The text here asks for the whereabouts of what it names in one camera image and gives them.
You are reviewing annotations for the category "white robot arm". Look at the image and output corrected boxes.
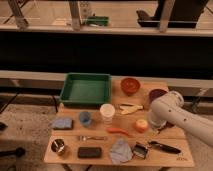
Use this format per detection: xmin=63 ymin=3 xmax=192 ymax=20
xmin=148 ymin=91 xmax=213 ymax=148

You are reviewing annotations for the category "green plastic tray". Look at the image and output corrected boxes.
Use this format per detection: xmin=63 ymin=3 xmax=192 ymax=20
xmin=60 ymin=73 xmax=111 ymax=106

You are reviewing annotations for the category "red-brown bowl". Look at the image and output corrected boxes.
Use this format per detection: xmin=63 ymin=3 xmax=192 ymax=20
xmin=121 ymin=77 xmax=140 ymax=96

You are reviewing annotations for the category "white paper cup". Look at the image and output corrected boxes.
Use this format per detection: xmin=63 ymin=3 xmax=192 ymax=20
xmin=100 ymin=104 xmax=115 ymax=123

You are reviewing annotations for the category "wooden spatula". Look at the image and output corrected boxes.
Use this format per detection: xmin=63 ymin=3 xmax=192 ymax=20
xmin=119 ymin=104 xmax=143 ymax=115

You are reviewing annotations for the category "blue plastic cup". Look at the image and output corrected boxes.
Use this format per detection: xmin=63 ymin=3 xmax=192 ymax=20
xmin=79 ymin=111 xmax=92 ymax=127

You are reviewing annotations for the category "orange carrot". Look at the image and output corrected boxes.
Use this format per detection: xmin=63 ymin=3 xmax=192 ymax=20
xmin=106 ymin=127 xmax=131 ymax=137

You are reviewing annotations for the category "purple bowl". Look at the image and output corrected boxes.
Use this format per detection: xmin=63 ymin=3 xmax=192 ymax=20
xmin=149 ymin=89 xmax=166 ymax=102

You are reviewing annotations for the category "wooden folding table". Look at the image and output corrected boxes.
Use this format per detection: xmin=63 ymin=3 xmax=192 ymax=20
xmin=44 ymin=78 xmax=195 ymax=167

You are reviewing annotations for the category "silver fork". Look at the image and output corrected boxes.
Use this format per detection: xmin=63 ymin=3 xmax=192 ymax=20
xmin=78 ymin=135 xmax=107 ymax=141

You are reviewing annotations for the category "blue sponge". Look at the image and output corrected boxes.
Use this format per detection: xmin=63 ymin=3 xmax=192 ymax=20
xmin=52 ymin=118 xmax=73 ymax=130

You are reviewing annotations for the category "green box on shelf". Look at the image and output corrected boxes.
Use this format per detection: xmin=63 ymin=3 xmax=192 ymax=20
xmin=86 ymin=16 xmax=109 ymax=26

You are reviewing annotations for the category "light blue cloth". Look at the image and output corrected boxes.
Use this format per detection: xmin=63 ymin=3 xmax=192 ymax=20
xmin=109 ymin=138 xmax=133 ymax=164

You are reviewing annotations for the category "black sponge block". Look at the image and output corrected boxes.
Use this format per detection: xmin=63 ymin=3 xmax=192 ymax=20
xmin=78 ymin=147 xmax=102 ymax=158

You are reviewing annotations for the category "dark red chili pepper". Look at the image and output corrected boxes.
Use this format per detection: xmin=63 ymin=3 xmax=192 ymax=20
xmin=155 ymin=122 xmax=174 ymax=135

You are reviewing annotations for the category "small metal container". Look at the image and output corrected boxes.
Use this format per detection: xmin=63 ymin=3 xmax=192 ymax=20
xmin=133 ymin=142 xmax=148 ymax=159

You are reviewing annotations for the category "steel cup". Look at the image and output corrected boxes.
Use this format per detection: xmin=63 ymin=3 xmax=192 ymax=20
xmin=51 ymin=139 xmax=65 ymax=155

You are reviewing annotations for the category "black handled peeler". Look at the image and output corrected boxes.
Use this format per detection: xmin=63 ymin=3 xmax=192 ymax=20
xmin=148 ymin=141 xmax=181 ymax=154

